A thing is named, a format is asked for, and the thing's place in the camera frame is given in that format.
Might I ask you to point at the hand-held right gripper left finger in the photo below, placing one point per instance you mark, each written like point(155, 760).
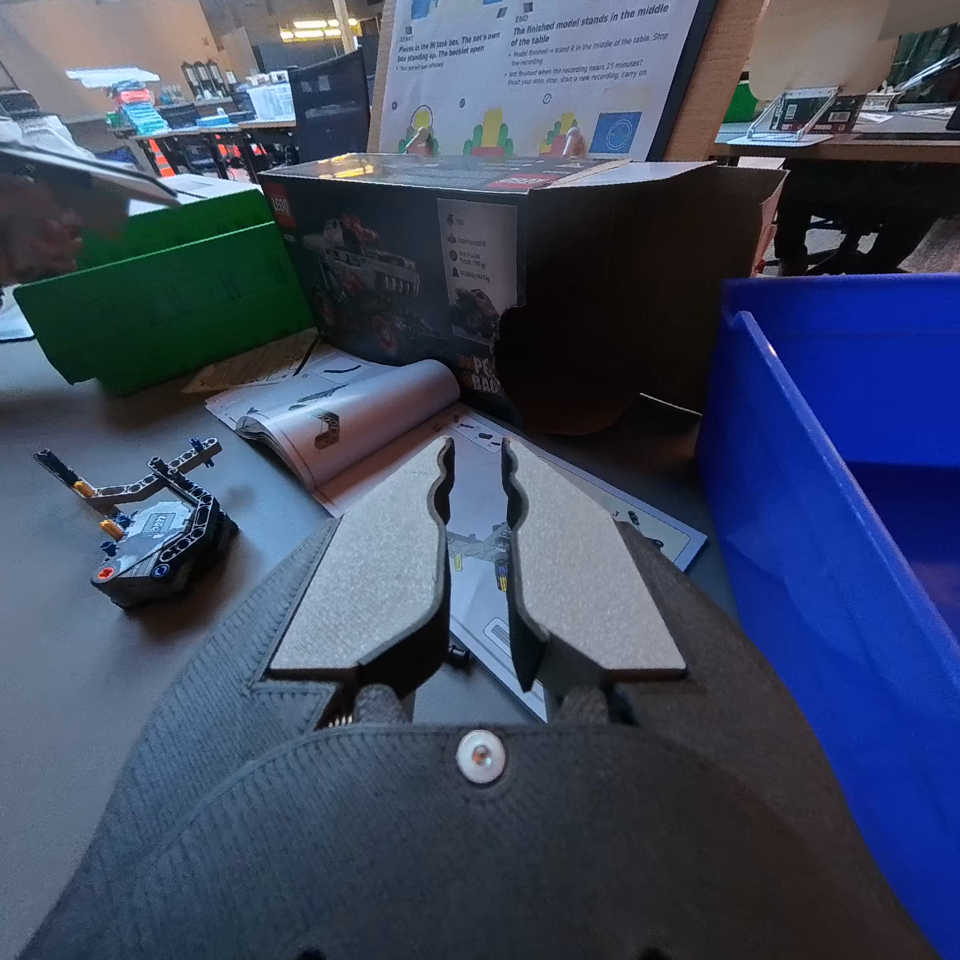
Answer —
point(360, 585)

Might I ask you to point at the black monitor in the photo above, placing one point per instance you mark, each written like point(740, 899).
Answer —
point(330, 105)

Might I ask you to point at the stack of coloured bins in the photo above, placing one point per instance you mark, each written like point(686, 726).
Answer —
point(187, 109)

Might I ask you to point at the small black lego pin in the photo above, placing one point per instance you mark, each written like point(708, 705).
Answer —
point(459, 655)

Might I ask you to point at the open instruction booklet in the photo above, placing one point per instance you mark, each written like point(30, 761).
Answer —
point(390, 405)

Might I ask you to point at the blue plastic bin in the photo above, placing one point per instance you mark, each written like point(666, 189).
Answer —
point(810, 525)

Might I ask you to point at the large green plastic bin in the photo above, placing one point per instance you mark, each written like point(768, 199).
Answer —
point(165, 300)

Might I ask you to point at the clear acrylic stand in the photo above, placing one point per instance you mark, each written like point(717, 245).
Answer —
point(791, 116)

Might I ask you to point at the grey black lego model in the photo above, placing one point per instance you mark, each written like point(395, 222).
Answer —
point(161, 540)

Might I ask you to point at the tan sticker sheet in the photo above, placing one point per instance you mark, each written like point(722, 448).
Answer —
point(247, 371)

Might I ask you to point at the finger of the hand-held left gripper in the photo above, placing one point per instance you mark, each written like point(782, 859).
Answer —
point(97, 174)

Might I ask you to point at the instruction poster board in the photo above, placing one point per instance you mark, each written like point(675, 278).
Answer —
point(525, 75)

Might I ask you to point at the black lego set box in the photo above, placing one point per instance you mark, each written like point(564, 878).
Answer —
point(600, 300)

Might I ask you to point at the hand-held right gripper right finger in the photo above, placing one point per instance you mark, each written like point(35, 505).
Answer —
point(592, 592)

